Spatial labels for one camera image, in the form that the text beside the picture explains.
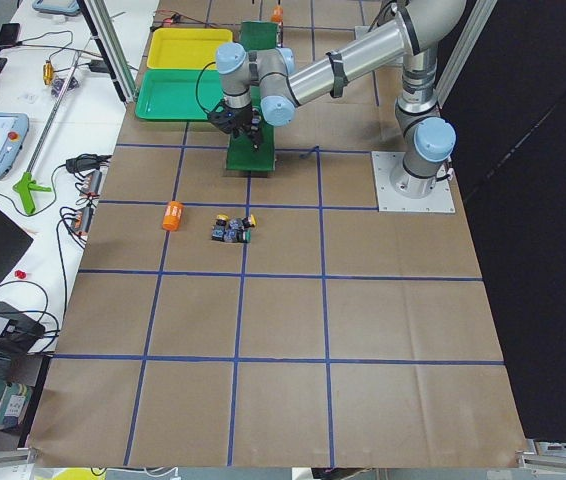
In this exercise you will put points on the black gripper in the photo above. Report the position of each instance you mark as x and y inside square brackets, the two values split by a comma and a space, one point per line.
[243, 118]

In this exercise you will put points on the orange 4680 cylinder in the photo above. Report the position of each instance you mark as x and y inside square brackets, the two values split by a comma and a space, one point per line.
[277, 14]
[172, 216]

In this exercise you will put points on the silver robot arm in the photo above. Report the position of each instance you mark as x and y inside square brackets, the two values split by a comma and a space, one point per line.
[263, 87]

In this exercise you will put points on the green plastic tray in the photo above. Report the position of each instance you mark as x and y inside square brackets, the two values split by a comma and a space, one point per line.
[170, 94]

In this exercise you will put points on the yellow push button upper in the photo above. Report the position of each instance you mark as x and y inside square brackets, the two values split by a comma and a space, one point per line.
[243, 223]

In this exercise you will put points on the yellow push button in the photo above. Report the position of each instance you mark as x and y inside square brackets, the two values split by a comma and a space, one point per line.
[243, 223]
[219, 227]

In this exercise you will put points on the green conveyor belt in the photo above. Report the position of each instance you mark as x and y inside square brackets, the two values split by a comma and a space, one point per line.
[242, 154]

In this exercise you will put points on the yellow push button lower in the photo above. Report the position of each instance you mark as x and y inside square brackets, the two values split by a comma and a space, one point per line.
[219, 227]

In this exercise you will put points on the green push button near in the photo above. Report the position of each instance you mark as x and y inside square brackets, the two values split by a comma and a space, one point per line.
[237, 236]

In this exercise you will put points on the yellow plastic tray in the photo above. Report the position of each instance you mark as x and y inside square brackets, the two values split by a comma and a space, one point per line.
[185, 48]

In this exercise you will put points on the orange 4680 cylinder on table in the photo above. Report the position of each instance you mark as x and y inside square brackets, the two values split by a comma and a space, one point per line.
[172, 216]

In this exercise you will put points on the black power adapter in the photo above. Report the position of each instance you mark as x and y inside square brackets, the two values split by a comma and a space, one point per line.
[85, 162]

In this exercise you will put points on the orange connector block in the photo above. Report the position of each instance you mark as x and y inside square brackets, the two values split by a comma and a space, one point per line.
[82, 220]

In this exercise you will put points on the black phone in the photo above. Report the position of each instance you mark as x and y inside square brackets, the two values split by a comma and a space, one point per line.
[9, 34]

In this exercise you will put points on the aluminium frame post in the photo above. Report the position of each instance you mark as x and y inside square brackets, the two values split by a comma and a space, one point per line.
[103, 33]

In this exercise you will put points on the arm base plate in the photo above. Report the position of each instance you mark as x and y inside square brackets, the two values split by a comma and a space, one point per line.
[399, 192]

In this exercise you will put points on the green handled reacher tool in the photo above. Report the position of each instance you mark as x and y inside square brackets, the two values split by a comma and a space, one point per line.
[27, 184]

